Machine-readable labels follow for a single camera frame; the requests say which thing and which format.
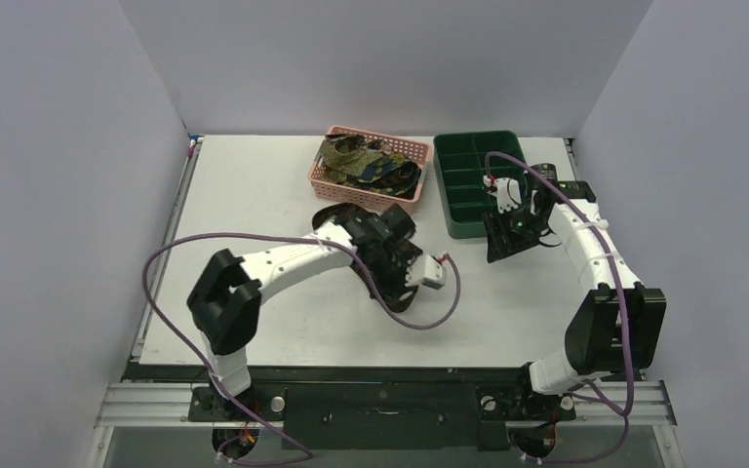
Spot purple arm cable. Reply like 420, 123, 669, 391
142, 232, 462, 468
483, 150, 637, 466

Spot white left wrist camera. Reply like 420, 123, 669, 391
405, 253, 447, 290

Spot black metal base rail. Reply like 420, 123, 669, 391
95, 365, 678, 453

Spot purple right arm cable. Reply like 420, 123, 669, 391
483, 150, 637, 466

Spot dark patterned necktie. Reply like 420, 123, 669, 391
311, 203, 422, 313

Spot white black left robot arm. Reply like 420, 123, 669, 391
186, 203, 446, 419

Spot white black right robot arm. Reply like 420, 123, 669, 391
482, 164, 667, 416

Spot green divided plastic tray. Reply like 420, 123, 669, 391
433, 130, 526, 240

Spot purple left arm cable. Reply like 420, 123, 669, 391
142, 232, 462, 468

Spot pile of patterned ties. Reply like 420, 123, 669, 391
318, 134, 421, 199

